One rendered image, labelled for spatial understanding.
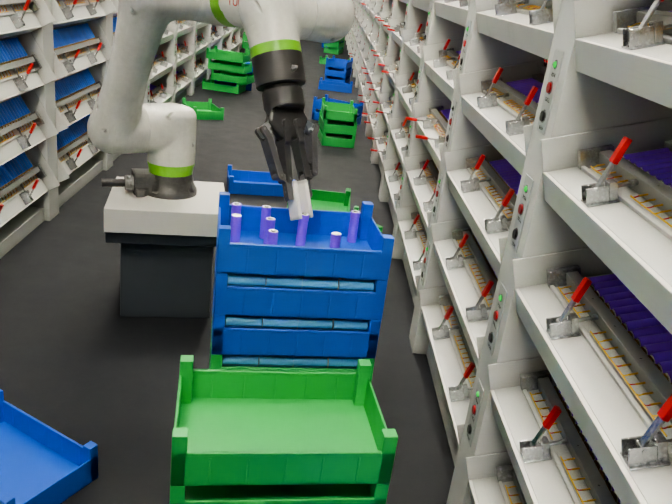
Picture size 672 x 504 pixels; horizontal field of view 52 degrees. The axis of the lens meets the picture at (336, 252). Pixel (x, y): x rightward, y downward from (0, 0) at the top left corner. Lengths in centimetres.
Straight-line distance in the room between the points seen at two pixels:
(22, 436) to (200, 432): 63
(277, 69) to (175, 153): 74
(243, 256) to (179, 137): 80
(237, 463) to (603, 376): 48
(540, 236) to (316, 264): 37
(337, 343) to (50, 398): 74
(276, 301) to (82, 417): 62
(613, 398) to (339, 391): 45
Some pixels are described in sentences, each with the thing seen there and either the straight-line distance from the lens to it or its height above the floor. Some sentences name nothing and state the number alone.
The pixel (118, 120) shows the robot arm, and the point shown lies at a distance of 181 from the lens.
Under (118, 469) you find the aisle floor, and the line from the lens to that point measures 151.
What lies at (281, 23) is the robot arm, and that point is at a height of 88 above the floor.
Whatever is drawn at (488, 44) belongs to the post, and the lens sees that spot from 174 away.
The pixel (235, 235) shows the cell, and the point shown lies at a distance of 125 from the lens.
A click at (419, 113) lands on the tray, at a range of 246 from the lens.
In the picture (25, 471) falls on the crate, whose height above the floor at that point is 0.
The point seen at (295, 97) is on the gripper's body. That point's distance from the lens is 124.
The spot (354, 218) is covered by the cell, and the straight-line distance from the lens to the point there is 133.
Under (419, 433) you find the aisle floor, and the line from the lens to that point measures 167.
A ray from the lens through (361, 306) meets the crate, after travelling 123.
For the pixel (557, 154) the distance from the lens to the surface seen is 108.
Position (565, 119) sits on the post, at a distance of 107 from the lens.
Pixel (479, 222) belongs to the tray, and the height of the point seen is 54.
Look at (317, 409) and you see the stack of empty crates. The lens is 112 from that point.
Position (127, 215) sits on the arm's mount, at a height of 33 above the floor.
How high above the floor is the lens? 97
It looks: 22 degrees down
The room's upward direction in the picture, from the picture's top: 7 degrees clockwise
